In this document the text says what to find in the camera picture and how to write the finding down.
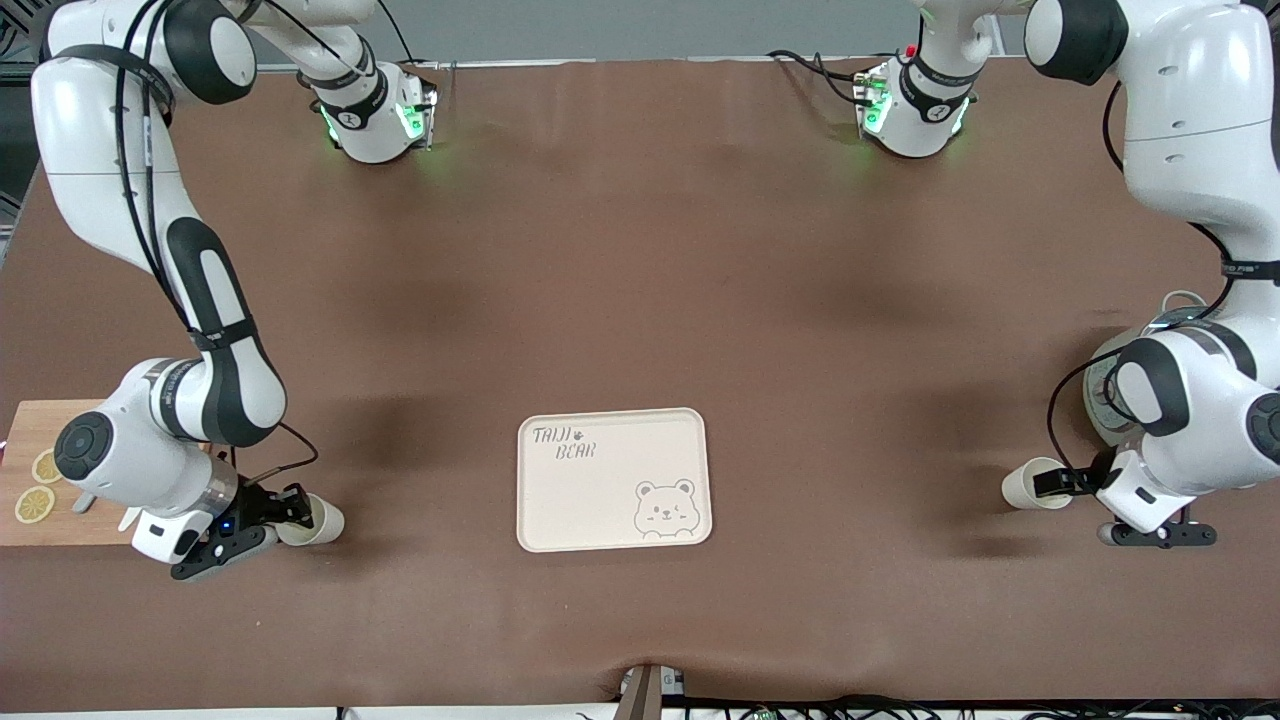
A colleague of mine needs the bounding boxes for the white paper-like cup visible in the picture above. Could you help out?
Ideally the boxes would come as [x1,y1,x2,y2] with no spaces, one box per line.
[1001,457,1073,511]
[275,494,346,547]

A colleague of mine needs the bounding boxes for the bamboo cutting board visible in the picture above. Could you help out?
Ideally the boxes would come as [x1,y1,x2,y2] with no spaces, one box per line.
[0,400,216,547]

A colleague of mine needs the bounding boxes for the glass pot lid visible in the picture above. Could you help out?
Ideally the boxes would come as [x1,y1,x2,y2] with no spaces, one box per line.
[1140,308,1216,336]

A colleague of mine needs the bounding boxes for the beige bear print tray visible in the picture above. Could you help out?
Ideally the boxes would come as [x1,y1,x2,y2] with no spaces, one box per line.
[516,407,714,554]

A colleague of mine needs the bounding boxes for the brown table mat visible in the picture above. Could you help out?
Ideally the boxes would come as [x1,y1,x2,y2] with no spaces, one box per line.
[0,55,1280,713]

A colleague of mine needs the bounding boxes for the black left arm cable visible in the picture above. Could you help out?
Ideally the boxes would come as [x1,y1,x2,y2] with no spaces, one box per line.
[1045,80,1280,481]

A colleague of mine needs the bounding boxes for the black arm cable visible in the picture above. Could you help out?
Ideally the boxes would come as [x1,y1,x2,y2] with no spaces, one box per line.
[112,0,321,491]
[1045,80,1280,481]

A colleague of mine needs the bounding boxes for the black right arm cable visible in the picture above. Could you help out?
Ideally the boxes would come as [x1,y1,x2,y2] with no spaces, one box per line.
[112,0,321,491]

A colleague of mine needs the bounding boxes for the grey camera stand post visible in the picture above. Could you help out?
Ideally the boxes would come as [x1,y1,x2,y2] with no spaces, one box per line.
[615,663,686,720]

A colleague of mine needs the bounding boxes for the black base power cables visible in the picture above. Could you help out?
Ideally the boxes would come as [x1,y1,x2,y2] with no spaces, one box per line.
[765,48,881,106]

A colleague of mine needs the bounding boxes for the aluminium frame profile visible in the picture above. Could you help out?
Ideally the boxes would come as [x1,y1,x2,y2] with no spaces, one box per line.
[0,55,46,101]

